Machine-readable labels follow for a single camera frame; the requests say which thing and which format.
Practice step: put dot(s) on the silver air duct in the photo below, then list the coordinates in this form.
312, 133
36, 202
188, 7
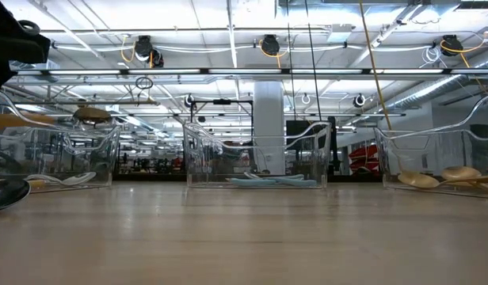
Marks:
426, 91

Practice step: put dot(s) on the red machine cover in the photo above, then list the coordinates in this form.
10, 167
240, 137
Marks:
364, 158

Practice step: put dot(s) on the black monitor screen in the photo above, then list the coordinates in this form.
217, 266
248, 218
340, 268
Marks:
333, 150

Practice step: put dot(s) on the long ceiling light bar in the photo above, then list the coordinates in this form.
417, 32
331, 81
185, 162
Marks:
244, 71

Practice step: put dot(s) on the wooden spoons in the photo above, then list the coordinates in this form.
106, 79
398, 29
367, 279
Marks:
418, 181

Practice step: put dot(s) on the clear plastic bin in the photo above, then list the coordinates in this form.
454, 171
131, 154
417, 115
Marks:
426, 158
200, 166
101, 166

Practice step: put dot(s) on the black gantry frame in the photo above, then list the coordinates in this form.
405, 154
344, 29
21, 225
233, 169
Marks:
222, 101

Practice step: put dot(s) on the white pillar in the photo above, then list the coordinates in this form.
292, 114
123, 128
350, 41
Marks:
269, 111

